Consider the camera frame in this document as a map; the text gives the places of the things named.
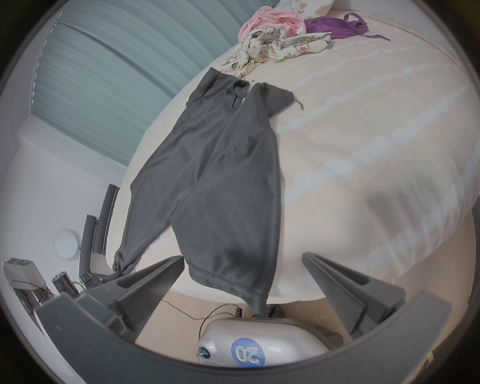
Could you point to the black chest of drawers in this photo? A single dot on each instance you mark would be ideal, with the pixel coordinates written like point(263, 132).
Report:
point(107, 225)

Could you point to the purple garment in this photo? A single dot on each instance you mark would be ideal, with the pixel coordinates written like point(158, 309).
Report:
point(333, 26)

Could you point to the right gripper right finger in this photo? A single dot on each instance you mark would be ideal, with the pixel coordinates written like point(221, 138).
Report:
point(356, 300)

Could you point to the pink garment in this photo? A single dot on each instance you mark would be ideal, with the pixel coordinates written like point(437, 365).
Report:
point(273, 18)

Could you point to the white printed garment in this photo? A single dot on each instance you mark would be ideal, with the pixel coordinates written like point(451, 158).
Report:
point(262, 48)

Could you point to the round white lamp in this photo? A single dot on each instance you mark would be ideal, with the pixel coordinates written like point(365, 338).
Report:
point(66, 245)

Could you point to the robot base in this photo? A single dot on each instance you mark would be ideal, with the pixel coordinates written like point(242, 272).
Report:
point(292, 341)

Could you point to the bed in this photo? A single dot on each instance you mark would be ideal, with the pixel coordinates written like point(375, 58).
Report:
point(356, 131)

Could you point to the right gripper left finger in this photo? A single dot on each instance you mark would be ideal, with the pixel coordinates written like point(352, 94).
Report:
point(150, 288)

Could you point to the black T-shirt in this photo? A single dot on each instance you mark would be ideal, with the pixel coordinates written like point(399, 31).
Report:
point(225, 187)

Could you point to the blue-green curtain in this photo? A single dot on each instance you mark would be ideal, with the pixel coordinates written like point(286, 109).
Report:
point(112, 75)

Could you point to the white printed pillow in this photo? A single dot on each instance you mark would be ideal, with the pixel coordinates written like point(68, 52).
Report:
point(307, 5)

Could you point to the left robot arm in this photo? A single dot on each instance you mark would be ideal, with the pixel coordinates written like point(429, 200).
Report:
point(22, 270)

